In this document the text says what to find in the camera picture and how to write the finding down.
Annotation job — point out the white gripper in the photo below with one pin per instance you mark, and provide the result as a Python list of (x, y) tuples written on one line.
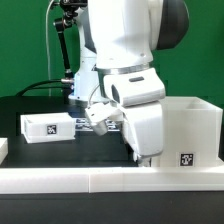
[(143, 129)]

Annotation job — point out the white front drawer tray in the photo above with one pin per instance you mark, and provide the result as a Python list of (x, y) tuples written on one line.
[(142, 160)]

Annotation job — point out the white drawer tray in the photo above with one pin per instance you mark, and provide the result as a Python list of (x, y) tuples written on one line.
[(48, 127), (142, 160)]

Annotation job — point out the white drawer cabinet box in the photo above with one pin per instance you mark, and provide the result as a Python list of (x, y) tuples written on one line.
[(192, 133)]

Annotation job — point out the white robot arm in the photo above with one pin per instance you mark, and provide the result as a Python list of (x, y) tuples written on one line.
[(118, 38)]

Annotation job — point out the white marker tag sheet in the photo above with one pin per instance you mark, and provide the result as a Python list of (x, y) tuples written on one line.
[(82, 124)]

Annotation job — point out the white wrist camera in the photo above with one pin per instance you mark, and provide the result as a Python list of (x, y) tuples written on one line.
[(98, 113)]

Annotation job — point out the white front barrier wall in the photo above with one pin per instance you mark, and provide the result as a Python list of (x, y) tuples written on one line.
[(97, 180)]

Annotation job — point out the white barrier wall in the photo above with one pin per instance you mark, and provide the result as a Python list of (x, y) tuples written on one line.
[(3, 149), (97, 180)]

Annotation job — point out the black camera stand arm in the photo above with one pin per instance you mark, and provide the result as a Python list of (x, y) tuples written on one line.
[(70, 12)]

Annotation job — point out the white left barrier wall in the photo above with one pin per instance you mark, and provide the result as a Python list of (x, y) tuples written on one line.
[(3, 149)]

